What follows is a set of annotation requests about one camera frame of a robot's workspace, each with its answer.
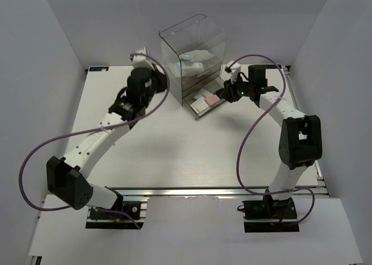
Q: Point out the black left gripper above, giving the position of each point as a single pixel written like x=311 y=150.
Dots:
x=161 y=79

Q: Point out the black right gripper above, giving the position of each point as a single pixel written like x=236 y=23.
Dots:
x=228 y=93

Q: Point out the pink makeup packet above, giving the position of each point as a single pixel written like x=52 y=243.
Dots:
x=211 y=100

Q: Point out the clear acrylic organizer with drawers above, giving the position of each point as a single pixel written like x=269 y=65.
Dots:
x=197 y=32

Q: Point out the white square pad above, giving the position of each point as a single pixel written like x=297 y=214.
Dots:
x=202 y=93

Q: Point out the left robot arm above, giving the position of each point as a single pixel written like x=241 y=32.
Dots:
x=67 y=177

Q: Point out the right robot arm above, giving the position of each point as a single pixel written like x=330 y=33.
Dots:
x=272 y=102

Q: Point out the blue label sticker right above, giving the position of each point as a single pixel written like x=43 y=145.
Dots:
x=271 y=66

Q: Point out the blue label sticker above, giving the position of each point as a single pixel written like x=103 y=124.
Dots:
x=98 y=68
x=271 y=66

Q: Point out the blue label sticker left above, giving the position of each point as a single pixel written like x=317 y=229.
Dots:
x=98 y=68

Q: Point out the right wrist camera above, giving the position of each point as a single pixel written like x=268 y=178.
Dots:
x=233 y=69

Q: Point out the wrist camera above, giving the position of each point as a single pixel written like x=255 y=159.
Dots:
x=233 y=69
x=140 y=60

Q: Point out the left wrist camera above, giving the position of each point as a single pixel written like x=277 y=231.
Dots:
x=140 y=60

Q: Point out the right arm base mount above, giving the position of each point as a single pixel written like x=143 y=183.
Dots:
x=269 y=216

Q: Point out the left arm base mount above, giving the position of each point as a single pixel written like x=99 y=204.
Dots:
x=131 y=216

